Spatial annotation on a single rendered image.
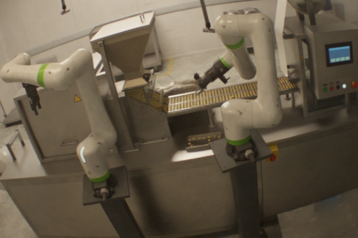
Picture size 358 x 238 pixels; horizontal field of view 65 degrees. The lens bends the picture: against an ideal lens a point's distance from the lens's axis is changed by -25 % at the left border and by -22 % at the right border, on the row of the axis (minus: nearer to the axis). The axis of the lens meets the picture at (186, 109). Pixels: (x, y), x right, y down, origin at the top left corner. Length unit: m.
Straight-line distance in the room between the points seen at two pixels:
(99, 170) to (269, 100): 0.82
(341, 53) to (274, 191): 1.00
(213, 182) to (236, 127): 0.56
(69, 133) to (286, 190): 1.45
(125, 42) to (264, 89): 0.80
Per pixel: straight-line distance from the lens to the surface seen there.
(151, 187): 2.09
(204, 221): 2.31
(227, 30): 1.56
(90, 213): 2.38
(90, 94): 1.61
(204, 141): 2.06
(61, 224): 2.62
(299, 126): 2.05
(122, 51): 1.95
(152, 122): 2.13
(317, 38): 1.79
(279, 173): 2.12
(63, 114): 2.16
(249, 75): 1.92
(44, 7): 6.27
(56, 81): 1.44
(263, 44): 1.53
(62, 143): 2.27
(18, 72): 1.65
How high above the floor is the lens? 1.91
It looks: 27 degrees down
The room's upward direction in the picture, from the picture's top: 14 degrees counter-clockwise
